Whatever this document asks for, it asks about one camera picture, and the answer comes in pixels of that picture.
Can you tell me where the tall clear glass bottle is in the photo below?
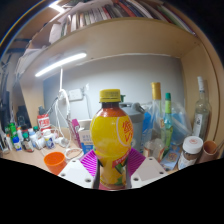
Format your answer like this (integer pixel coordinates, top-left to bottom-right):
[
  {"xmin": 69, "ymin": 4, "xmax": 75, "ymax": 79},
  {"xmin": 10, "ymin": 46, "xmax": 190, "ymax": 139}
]
[{"xmin": 192, "ymin": 76, "xmax": 212, "ymax": 141}]

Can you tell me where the yellow-capped orange drink bottle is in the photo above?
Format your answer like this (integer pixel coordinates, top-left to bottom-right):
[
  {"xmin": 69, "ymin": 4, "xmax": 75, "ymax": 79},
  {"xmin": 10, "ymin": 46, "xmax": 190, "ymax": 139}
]
[{"xmin": 89, "ymin": 88, "xmax": 134, "ymax": 191}]

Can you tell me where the red and white can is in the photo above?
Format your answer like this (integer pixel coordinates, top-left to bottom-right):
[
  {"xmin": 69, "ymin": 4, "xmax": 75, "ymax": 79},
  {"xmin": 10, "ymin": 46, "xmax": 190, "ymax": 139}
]
[{"xmin": 37, "ymin": 113, "xmax": 52, "ymax": 134}]

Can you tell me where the white tube light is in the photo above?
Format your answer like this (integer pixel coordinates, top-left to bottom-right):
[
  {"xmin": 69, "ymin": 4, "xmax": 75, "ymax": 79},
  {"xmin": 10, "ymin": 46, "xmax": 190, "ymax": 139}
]
[{"xmin": 48, "ymin": 0, "xmax": 66, "ymax": 13}]

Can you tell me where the white bottle with blue label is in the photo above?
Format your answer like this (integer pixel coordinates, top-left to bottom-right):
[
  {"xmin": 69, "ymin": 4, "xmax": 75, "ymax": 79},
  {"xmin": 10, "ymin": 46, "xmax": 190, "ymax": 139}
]
[{"xmin": 11, "ymin": 135, "xmax": 23, "ymax": 152}]

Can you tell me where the white and blue carton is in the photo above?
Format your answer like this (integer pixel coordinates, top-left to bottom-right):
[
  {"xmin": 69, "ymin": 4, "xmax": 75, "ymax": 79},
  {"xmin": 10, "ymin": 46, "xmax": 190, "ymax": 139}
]
[{"xmin": 78, "ymin": 119, "xmax": 95, "ymax": 155}]

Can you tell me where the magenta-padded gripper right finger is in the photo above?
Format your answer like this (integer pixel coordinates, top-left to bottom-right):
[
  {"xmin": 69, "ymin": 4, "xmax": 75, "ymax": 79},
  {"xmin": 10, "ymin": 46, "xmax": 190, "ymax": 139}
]
[{"xmin": 125, "ymin": 147, "xmax": 169, "ymax": 189}]

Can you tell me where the white-lidded brown jar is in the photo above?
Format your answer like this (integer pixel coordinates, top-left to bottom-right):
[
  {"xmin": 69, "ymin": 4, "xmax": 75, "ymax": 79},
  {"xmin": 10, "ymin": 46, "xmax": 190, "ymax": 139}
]
[{"xmin": 177, "ymin": 135, "xmax": 204, "ymax": 171}]

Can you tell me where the brown mug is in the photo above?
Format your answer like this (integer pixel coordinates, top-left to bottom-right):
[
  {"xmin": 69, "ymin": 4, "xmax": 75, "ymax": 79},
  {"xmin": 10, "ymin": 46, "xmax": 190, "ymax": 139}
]
[{"xmin": 199, "ymin": 139, "xmax": 221, "ymax": 164}]

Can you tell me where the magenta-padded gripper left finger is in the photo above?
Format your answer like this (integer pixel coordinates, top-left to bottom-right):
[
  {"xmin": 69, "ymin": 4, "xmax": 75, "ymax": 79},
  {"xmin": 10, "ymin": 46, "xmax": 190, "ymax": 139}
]
[{"xmin": 57, "ymin": 148, "xmax": 101, "ymax": 190}]

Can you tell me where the green-capped slim bottle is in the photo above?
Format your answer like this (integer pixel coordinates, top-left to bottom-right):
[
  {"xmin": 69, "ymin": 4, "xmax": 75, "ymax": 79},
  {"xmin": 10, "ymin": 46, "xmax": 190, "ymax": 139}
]
[{"xmin": 161, "ymin": 92, "xmax": 174, "ymax": 154}]

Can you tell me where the green plastic container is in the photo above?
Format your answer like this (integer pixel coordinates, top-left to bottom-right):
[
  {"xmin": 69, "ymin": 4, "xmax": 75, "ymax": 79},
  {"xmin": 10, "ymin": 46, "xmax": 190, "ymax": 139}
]
[{"xmin": 7, "ymin": 122, "xmax": 18, "ymax": 139}]

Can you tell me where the grey shaker bottle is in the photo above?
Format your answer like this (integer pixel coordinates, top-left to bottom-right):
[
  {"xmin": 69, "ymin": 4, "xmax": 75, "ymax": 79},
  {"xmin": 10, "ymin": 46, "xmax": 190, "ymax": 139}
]
[{"xmin": 119, "ymin": 101, "xmax": 146, "ymax": 154}]

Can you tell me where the orange plastic cup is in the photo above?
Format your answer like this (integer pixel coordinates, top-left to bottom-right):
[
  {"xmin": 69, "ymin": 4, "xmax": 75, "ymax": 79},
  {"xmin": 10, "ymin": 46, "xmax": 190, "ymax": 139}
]
[{"xmin": 43, "ymin": 151, "xmax": 68, "ymax": 176}]

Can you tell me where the white bar desk lamp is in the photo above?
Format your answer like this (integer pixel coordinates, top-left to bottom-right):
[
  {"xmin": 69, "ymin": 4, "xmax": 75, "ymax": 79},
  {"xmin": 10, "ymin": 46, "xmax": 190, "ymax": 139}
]
[{"xmin": 34, "ymin": 52, "xmax": 88, "ymax": 101}]

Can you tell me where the white wall power outlet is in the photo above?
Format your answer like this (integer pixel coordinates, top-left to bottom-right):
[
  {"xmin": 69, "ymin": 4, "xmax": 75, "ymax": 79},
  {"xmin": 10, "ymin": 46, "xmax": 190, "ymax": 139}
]
[{"xmin": 67, "ymin": 88, "xmax": 84, "ymax": 102}]

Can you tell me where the magenta snack pouch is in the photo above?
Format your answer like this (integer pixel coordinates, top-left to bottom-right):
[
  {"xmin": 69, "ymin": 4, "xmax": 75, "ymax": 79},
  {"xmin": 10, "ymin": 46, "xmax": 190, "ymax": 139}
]
[{"xmin": 70, "ymin": 118, "xmax": 82, "ymax": 148}]

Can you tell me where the green-lidded brown pill bottle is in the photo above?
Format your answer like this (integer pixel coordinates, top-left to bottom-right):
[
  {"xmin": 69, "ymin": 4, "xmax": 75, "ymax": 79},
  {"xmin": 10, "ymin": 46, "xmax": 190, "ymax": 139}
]
[{"xmin": 22, "ymin": 132, "xmax": 34, "ymax": 153}]

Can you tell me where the gold-capped clear glass bottle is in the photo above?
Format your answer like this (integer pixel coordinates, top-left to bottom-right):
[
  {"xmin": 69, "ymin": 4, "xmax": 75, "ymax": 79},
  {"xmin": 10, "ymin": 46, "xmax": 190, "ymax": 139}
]
[{"xmin": 148, "ymin": 81, "xmax": 165, "ymax": 148}]

